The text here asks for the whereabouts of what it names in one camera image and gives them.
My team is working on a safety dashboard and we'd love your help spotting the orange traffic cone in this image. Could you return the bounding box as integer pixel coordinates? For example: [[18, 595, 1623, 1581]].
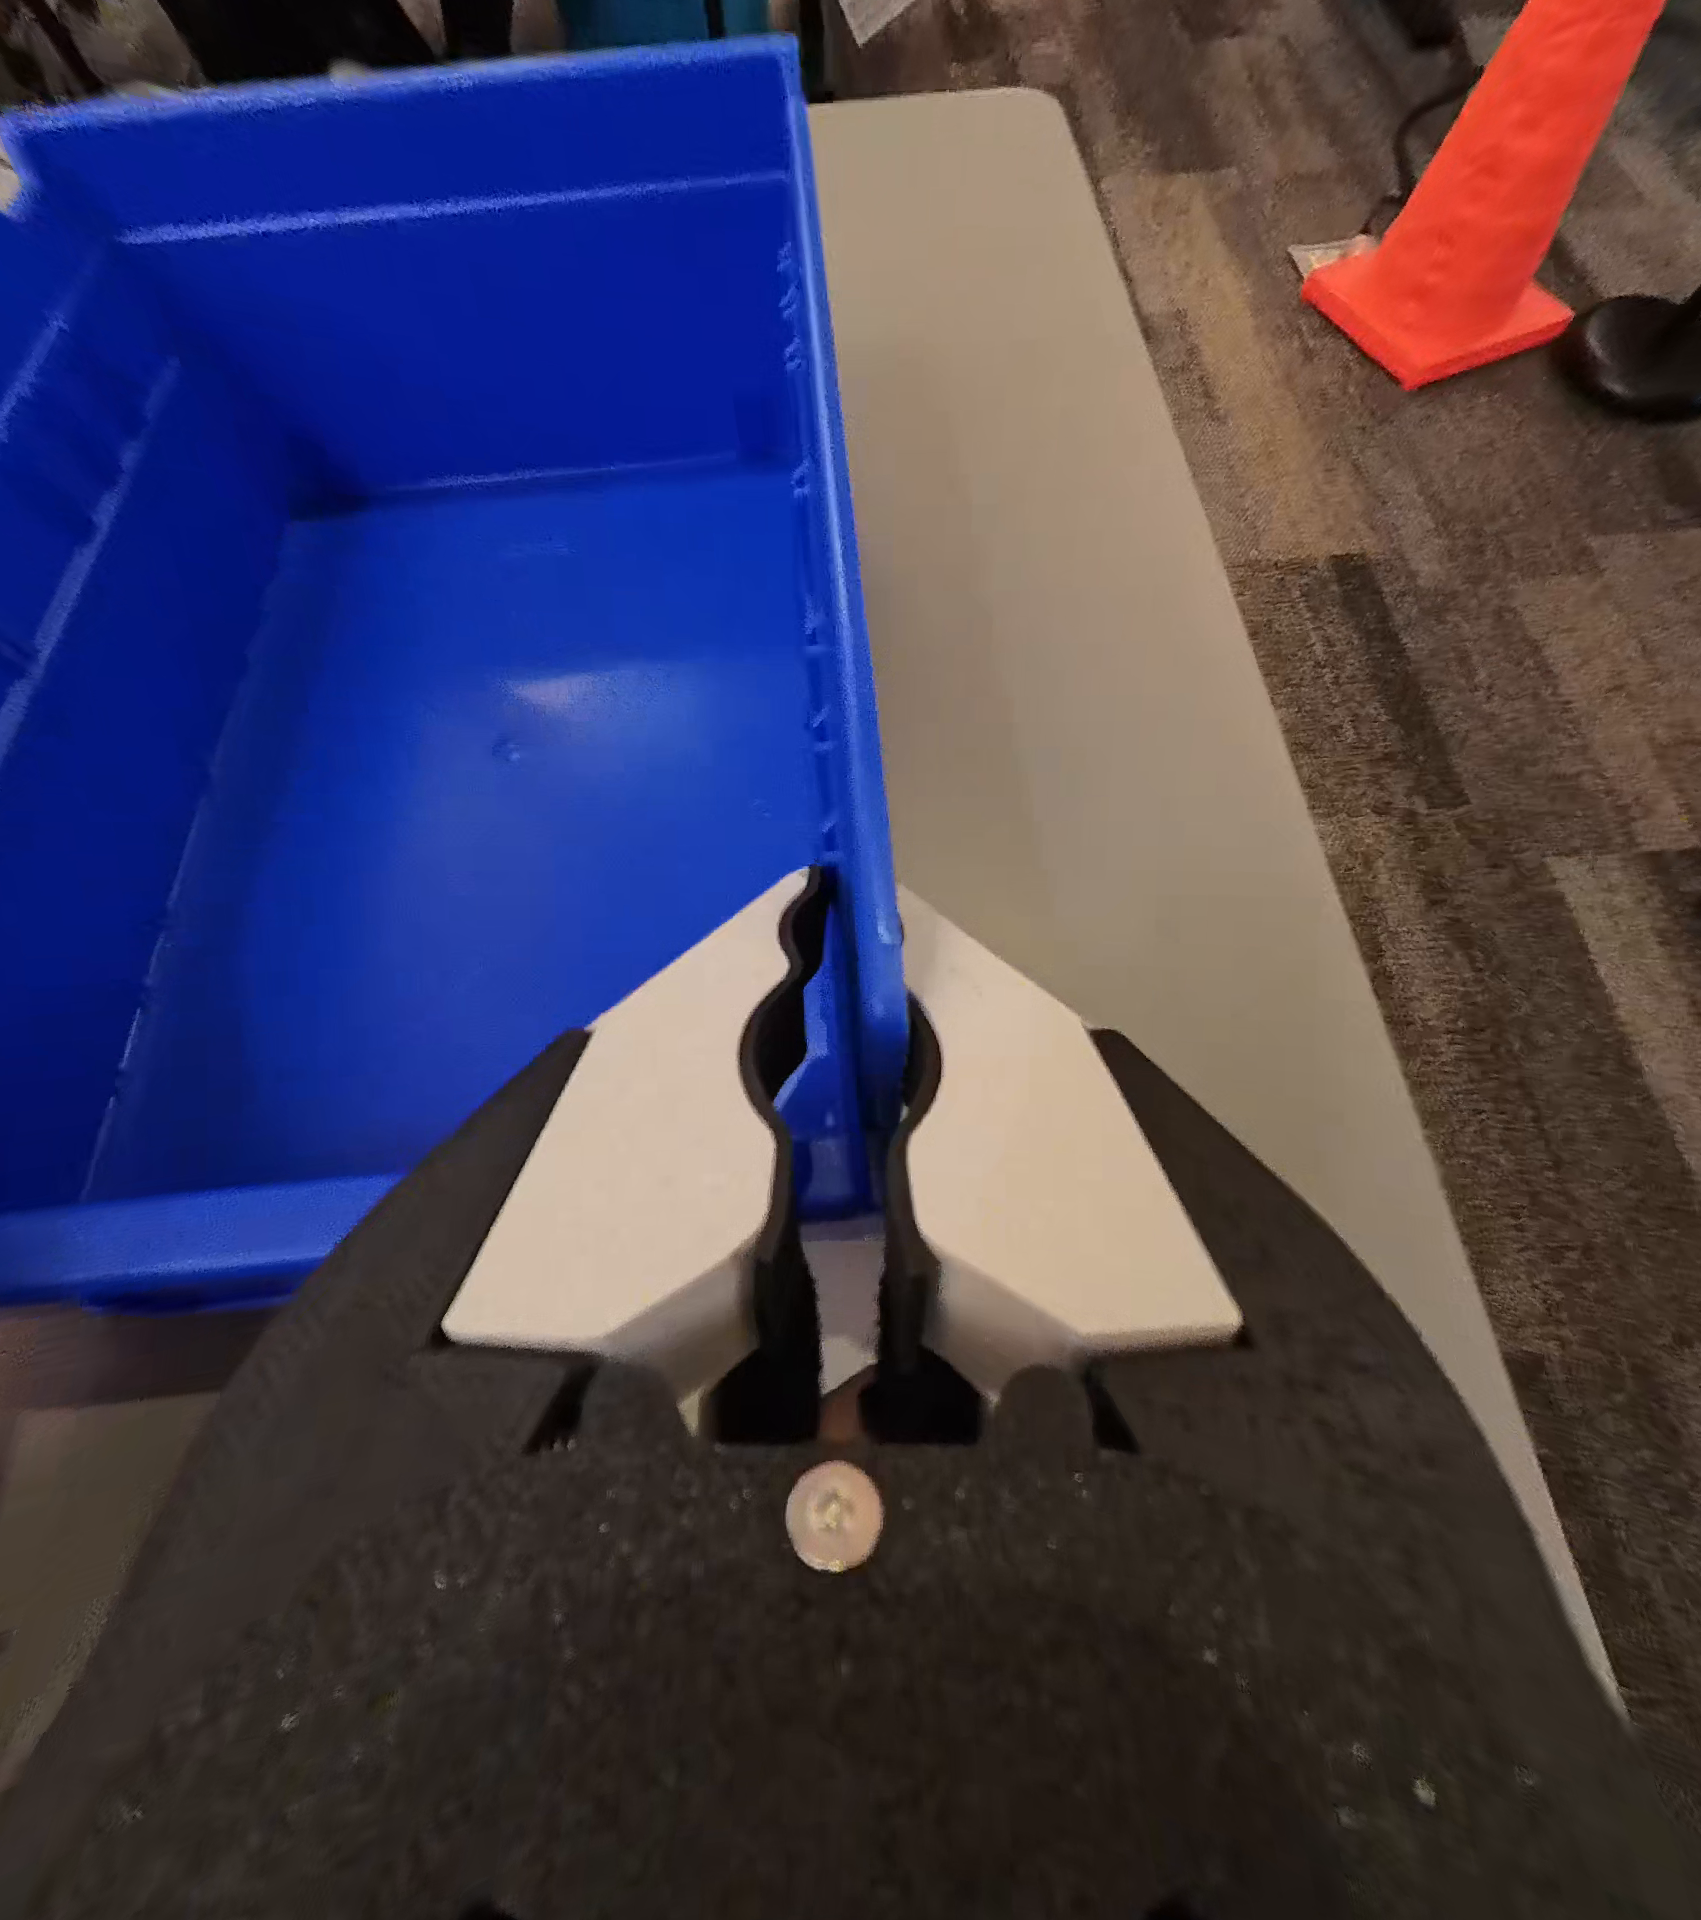
[[1301, 0, 1669, 393]]

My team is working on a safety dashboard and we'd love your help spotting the black stand base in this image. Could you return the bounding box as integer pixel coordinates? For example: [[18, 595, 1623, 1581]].
[[1560, 152, 1701, 424]]

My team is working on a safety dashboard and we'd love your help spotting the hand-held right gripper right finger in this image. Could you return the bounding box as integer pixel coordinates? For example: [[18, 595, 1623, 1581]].
[[857, 887, 1246, 1447]]

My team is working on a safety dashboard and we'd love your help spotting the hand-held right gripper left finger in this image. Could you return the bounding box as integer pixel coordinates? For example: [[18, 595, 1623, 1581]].
[[441, 866, 837, 1444]]

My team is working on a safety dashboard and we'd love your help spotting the blue plastic bin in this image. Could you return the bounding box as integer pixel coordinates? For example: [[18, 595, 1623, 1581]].
[[0, 35, 906, 1320]]

